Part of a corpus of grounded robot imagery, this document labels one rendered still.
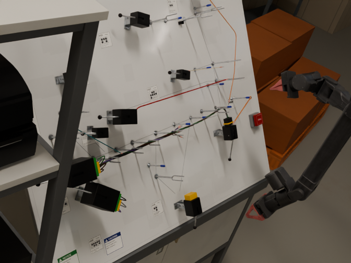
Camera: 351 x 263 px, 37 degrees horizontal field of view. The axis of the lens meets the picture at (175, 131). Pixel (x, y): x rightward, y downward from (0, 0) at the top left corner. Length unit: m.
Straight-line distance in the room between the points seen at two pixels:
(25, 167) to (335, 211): 3.02
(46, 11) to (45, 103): 0.68
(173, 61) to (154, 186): 0.48
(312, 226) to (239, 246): 0.64
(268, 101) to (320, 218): 0.93
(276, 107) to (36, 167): 2.85
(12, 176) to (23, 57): 0.52
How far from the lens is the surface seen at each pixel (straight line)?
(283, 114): 3.85
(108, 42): 1.79
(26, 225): 1.99
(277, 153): 3.96
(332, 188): 4.16
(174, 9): 2.03
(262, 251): 3.36
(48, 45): 1.66
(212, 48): 2.16
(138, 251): 1.89
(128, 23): 1.83
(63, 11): 1.00
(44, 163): 1.23
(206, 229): 2.36
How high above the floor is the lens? 2.27
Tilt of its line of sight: 34 degrees down
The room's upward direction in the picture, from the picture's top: 18 degrees clockwise
